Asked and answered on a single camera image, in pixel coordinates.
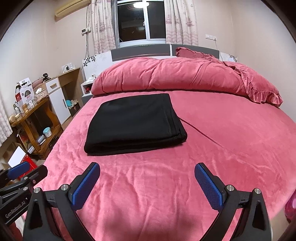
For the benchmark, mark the pink bed sheet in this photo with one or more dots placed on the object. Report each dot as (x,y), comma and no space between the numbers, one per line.
(154,195)

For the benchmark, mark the grey white headboard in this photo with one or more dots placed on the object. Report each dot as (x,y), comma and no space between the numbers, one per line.
(94,65)

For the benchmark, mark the white bedside table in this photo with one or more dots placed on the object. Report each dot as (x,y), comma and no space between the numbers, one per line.
(86,91)

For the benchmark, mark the pink ruffled pillow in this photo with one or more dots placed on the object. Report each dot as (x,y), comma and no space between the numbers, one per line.
(257,88)

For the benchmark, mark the white product box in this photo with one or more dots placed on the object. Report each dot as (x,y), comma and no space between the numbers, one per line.
(24,92)

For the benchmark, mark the white paper sheet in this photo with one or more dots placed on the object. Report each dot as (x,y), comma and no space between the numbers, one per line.
(17,157)

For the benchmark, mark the red cardboard box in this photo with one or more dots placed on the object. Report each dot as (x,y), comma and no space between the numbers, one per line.
(29,166)

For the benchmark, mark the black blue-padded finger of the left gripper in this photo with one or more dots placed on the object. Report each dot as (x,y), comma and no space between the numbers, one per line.
(15,172)

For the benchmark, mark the dark window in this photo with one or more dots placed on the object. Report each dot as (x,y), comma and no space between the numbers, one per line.
(139,23)

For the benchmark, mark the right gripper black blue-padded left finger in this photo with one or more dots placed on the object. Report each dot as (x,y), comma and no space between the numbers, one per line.
(41,223)

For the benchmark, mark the white wall socket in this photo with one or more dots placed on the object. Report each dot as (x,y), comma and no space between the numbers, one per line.
(211,37)

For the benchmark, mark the wooden side table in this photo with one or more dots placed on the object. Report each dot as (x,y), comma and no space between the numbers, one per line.
(33,123)

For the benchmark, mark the black pants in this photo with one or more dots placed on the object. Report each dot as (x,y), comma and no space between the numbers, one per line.
(134,124)

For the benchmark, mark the white wooden cabinet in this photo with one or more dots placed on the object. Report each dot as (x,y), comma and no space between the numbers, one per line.
(65,93)

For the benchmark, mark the wall air conditioner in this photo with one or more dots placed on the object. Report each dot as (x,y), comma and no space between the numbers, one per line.
(71,7)

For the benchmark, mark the pink duvet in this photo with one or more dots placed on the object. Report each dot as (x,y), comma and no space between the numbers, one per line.
(145,74)

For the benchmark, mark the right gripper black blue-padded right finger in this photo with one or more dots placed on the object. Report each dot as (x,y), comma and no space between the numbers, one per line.
(253,223)

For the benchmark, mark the right patterned curtain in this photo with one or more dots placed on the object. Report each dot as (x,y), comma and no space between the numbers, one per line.
(181,22)

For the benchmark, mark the light blue round tin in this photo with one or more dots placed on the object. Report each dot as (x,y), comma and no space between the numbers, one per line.
(47,132)

